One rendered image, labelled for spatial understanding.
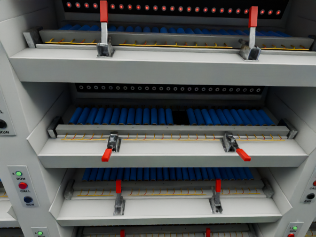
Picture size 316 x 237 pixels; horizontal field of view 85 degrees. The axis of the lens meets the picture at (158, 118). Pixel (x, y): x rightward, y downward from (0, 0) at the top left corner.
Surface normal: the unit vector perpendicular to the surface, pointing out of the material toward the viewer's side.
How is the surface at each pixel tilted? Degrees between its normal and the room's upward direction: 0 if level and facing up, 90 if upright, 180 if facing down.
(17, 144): 90
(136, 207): 17
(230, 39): 107
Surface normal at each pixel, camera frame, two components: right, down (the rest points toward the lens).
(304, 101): -1.00, -0.01
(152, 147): 0.04, -0.77
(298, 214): 0.04, 0.39
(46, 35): 0.03, 0.64
